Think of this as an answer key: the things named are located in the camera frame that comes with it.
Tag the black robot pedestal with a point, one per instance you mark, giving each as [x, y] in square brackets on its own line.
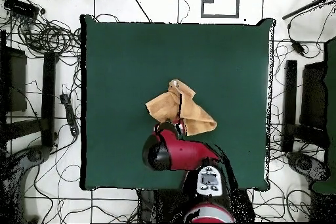
[157, 205]

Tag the black upright bar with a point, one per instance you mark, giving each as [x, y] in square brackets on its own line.
[290, 103]
[48, 98]

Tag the black power adapter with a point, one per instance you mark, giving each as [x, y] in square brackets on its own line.
[298, 46]

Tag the grey rectangular frame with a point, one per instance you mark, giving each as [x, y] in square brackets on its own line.
[220, 16]

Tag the orange terry towel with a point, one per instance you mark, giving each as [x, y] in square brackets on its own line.
[162, 108]

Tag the black electronics box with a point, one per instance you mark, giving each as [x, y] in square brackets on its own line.
[21, 7]

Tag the dark green table cloth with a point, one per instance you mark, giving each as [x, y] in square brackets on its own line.
[131, 63]

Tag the black power strip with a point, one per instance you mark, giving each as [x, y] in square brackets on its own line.
[69, 113]

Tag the dark flat panel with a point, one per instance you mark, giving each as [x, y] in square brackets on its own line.
[313, 95]
[17, 82]

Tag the black stand rod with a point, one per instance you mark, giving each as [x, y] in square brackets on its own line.
[302, 9]

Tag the green cloth on side table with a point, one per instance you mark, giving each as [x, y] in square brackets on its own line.
[331, 90]

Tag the grey stand base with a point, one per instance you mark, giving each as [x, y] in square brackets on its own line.
[304, 165]
[34, 155]

